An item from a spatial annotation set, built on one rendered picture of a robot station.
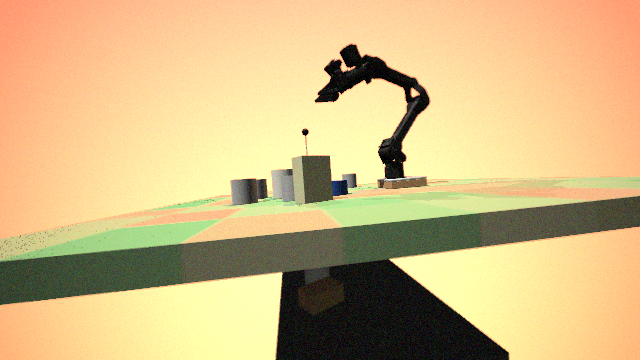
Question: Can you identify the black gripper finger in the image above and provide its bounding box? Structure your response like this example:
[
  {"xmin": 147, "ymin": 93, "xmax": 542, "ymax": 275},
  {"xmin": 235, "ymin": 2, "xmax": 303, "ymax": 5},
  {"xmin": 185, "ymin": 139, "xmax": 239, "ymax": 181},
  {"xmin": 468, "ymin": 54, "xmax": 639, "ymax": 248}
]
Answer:
[
  {"xmin": 317, "ymin": 74, "xmax": 341, "ymax": 96},
  {"xmin": 314, "ymin": 94, "xmax": 334, "ymax": 103}
]

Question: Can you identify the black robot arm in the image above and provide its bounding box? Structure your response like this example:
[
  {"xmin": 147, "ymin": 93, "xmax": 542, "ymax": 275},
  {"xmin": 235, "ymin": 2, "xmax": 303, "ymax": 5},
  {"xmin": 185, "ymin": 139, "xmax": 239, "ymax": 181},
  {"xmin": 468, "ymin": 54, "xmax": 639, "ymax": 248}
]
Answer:
[{"xmin": 324, "ymin": 43, "xmax": 431, "ymax": 179}]

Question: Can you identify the blue cylinder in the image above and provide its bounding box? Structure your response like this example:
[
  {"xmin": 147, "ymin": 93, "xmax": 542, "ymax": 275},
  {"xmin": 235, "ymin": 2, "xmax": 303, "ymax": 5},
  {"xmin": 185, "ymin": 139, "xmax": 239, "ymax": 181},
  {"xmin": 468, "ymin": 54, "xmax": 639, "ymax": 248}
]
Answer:
[{"xmin": 332, "ymin": 180, "xmax": 348, "ymax": 196}]

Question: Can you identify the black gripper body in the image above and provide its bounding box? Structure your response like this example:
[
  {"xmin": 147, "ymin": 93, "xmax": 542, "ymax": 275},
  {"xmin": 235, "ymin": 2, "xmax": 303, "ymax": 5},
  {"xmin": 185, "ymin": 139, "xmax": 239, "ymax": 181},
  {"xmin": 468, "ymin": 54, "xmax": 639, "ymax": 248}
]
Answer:
[{"xmin": 331, "ymin": 69, "xmax": 357, "ymax": 102}]

